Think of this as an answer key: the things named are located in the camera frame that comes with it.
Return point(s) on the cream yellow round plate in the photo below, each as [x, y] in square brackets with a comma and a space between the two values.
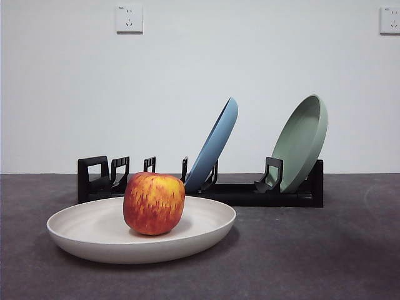
[93, 231]

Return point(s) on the blue round plate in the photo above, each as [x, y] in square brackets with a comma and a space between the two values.
[215, 140]

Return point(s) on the white wall socket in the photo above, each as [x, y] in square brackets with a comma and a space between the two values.
[129, 19]
[390, 20]

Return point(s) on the black plate rack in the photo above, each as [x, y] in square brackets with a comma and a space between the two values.
[250, 198]

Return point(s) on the green round plate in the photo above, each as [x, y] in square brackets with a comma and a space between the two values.
[300, 137]

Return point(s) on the red yellow apple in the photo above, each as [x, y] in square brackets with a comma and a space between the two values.
[153, 203]

